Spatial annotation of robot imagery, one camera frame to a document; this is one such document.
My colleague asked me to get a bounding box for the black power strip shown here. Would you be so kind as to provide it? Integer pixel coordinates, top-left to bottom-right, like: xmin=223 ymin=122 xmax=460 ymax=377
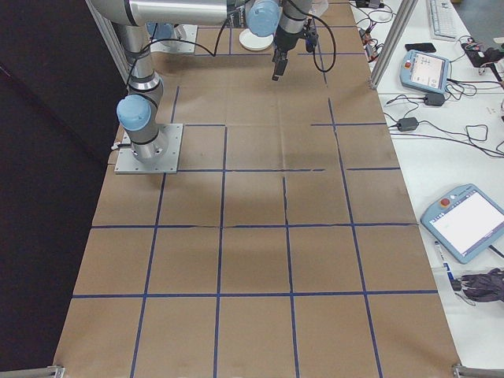
xmin=460 ymin=37 xmax=498 ymax=68

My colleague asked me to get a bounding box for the white round plate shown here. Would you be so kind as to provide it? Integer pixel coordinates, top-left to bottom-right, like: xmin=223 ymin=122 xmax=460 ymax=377
xmin=239 ymin=29 xmax=274 ymax=51

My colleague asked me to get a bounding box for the white marker pen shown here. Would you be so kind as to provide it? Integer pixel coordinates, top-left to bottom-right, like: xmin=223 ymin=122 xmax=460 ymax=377
xmin=434 ymin=238 xmax=454 ymax=281

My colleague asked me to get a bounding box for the grey teach pendant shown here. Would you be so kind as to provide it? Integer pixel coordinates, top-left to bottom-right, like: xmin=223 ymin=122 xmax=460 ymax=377
xmin=398 ymin=49 xmax=452 ymax=95
xmin=419 ymin=183 xmax=504 ymax=265

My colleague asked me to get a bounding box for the aluminium extrusion bar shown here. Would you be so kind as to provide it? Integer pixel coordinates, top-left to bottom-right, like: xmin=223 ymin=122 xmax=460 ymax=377
xmin=0 ymin=365 xmax=65 ymax=378
xmin=451 ymin=363 xmax=504 ymax=378

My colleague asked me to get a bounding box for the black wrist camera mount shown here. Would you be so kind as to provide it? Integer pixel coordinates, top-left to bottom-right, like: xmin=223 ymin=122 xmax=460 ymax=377
xmin=303 ymin=21 xmax=319 ymax=54

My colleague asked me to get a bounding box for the black frame cover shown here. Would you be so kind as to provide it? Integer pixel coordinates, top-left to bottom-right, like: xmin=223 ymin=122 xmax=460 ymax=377
xmin=0 ymin=0 xmax=132 ymax=378

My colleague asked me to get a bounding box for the aluminium camera post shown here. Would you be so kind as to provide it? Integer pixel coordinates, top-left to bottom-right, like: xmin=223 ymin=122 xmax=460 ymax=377
xmin=369 ymin=0 xmax=419 ymax=91

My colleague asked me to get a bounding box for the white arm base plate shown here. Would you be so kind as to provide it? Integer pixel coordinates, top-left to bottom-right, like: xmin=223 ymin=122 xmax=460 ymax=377
xmin=114 ymin=123 xmax=184 ymax=175
xmin=150 ymin=24 xmax=198 ymax=54

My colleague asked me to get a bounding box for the white keyboard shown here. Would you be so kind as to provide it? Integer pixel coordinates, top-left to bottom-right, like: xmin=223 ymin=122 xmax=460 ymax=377
xmin=427 ymin=0 xmax=461 ymax=40

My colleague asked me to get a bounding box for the dark folded umbrella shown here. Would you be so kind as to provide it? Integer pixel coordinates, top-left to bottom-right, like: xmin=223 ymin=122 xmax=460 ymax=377
xmin=451 ymin=267 xmax=504 ymax=305

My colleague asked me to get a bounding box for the black smartphone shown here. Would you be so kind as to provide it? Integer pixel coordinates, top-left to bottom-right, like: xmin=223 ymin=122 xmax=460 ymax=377
xmin=405 ymin=42 xmax=438 ymax=54

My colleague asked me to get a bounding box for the dark printed box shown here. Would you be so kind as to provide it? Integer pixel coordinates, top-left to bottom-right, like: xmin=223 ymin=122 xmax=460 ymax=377
xmin=227 ymin=0 xmax=250 ymax=28

